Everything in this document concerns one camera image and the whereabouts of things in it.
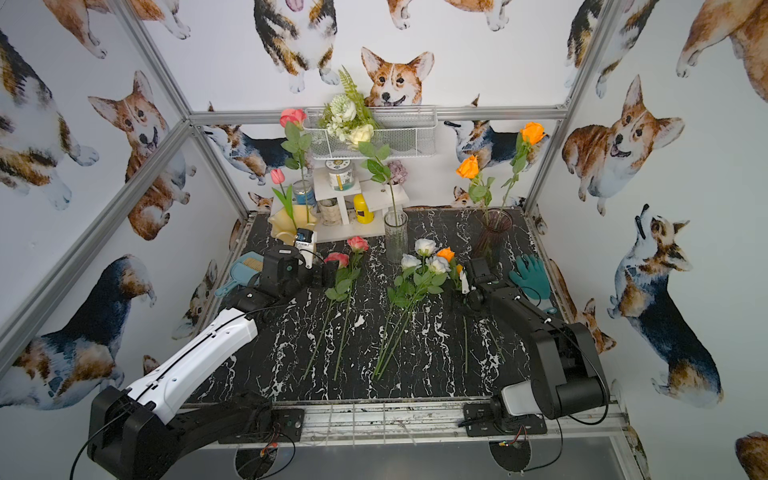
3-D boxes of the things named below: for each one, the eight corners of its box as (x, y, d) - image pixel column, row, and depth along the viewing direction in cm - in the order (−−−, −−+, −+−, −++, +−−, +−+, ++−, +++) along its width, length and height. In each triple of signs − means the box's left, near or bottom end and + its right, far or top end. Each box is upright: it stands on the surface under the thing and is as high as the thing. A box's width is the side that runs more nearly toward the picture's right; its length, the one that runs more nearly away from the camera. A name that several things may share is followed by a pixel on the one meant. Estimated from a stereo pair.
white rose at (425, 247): (414, 256, 106) (415, 251, 103) (414, 244, 109) (414, 238, 107) (435, 256, 106) (436, 251, 103) (434, 243, 109) (435, 238, 107)
